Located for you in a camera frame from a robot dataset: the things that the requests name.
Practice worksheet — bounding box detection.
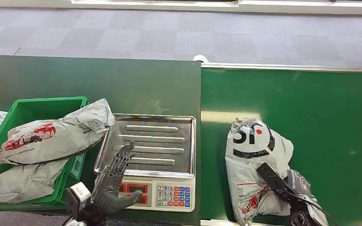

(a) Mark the green plastic crate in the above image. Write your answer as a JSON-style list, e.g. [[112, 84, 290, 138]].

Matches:
[[0, 97, 90, 212]]

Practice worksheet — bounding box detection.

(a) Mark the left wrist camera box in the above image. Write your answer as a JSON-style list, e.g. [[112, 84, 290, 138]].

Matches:
[[65, 182, 92, 220]]

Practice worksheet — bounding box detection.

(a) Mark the white round conveyor end cap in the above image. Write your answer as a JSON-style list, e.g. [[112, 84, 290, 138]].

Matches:
[[193, 54, 210, 64]]

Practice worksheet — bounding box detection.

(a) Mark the steel weighing tray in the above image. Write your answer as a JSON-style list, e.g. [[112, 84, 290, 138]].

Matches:
[[93, 113, 197, 180]]

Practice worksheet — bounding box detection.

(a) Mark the silver conveyor side rail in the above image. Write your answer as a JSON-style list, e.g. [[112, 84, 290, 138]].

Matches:
[[201, 62, 362, 73]]

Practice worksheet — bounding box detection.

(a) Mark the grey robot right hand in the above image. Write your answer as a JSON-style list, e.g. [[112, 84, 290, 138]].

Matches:
[[285, 169, 313, 201]]

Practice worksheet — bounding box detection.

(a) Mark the grey package with red print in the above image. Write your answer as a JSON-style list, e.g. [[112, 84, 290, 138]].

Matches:
[[0, 98, 115, 168]]

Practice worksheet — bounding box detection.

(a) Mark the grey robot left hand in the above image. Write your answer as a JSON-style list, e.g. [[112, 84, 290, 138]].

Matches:
[[91, 140, 143, 216]]

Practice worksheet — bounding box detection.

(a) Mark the green conveyor belt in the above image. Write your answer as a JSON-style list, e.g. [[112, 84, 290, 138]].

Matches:
[[200, 62, 362, 226]]

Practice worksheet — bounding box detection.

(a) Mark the plain grey package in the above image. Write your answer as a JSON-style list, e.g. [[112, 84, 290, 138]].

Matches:
[[0, 159, 69, 204]]

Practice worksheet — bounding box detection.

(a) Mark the grey package with black logo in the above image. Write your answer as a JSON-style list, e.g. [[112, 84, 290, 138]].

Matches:
[[224, 117, 330, 226]]

